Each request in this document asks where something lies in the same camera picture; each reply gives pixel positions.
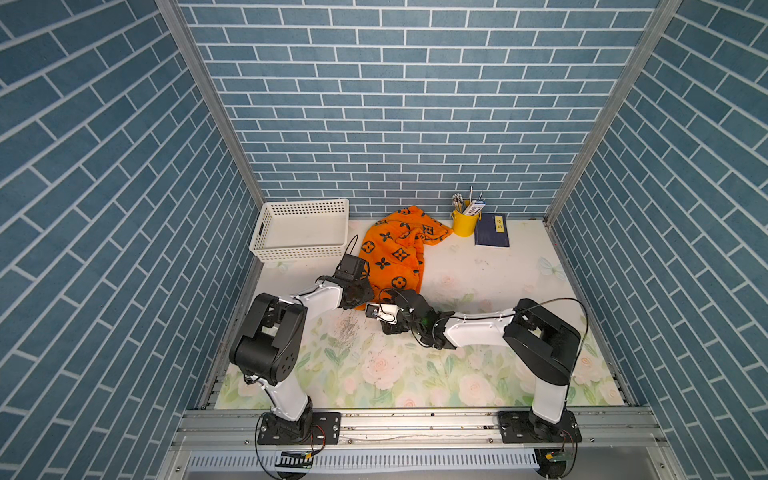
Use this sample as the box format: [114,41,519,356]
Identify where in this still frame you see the orange patterned plush pillowcase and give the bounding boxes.
[360,206,453,303]

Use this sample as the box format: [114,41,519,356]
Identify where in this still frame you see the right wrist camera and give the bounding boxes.
[365,303,400,324]

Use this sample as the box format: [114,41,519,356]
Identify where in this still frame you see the white perforated plastic basket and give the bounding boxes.
[249,199,349,263]

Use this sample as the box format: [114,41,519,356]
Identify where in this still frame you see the white slotted cable duct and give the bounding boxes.
[186,448,539,474]

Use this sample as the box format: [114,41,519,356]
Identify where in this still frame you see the dark blue book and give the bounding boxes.
[474,214,510,248]

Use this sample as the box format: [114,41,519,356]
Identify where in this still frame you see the blue white pencil box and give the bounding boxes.
[462,200,486,217]

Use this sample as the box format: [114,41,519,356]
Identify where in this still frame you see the yellow bucket pen holder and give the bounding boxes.
[451,210,481,238]

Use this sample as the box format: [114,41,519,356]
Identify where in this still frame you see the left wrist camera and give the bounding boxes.
[335,254,370,282]

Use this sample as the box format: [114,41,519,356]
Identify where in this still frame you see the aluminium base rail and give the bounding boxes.
[171,406,666,450]

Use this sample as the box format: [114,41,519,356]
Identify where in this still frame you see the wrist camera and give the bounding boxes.
[335,254,370,282]
[365,303,400,324]

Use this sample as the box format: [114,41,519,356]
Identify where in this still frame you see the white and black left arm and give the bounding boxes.
[229,276,374,427]

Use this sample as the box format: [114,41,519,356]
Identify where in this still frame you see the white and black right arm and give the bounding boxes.
[365,289,583,427]

